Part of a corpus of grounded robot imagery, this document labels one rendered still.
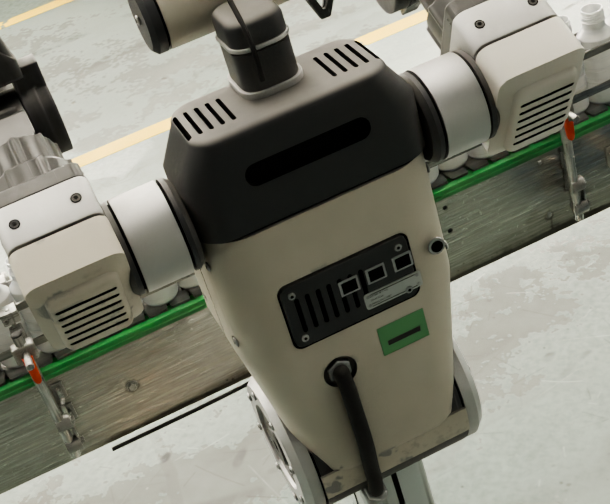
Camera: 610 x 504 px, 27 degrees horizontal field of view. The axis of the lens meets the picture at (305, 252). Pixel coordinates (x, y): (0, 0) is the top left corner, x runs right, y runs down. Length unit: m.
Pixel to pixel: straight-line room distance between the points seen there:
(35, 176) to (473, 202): 1.07
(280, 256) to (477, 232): 1.00
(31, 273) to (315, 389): 0.31
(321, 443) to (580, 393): 1.87
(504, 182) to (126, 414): 0.72
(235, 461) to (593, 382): 0.90
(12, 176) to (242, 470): 2.07
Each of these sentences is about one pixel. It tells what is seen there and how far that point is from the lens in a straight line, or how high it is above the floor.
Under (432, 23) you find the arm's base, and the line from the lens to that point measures 1.24.
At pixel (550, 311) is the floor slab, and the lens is 3.33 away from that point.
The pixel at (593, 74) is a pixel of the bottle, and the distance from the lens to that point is 2.14.
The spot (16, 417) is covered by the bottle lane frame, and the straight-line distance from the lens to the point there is 1.97.
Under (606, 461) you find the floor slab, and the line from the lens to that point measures 2.92.
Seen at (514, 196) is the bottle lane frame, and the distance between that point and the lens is 2.10.
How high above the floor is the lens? 2.08
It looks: 33 degrees down
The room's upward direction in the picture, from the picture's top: 18 degrees counter-clockwise
